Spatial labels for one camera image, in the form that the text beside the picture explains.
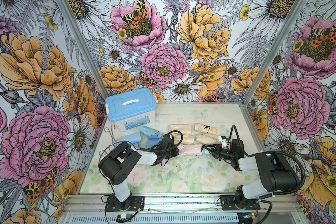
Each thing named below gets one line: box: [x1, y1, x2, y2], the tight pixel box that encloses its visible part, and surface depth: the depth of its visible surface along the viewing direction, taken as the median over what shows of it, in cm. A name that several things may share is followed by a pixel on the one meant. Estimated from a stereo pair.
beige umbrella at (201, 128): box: [194, 122, 218, 135], surface depth 104 cm
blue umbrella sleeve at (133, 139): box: [115, 132, 142, 149], surface depth 99 cm
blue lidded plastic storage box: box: [105, 87, 159, 132], surface depth 99 cm
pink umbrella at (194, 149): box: [177, 144, 203, 155], surface depth 93 cm
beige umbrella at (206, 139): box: [195, 133, 220, 146], surface depth 98 cm
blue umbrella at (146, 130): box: [140, 126, 164, 139], surface depth 101 cm
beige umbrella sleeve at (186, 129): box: [168, 124, 192, 136], surface depth 105 cm
